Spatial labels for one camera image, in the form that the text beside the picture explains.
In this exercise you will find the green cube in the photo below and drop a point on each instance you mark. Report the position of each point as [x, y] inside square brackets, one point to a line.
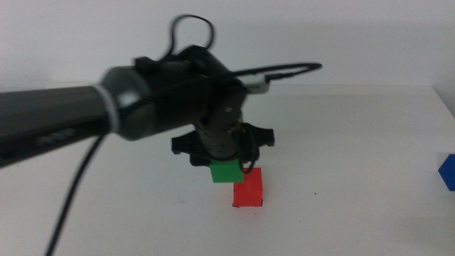
[226, 172]

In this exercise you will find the red cube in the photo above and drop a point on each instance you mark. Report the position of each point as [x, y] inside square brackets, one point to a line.
[250, 193]

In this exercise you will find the blue cube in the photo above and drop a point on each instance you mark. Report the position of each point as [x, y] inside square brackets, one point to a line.
[448, 173]

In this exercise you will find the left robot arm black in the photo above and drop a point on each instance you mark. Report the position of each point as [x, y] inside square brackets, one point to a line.
[53, 110]

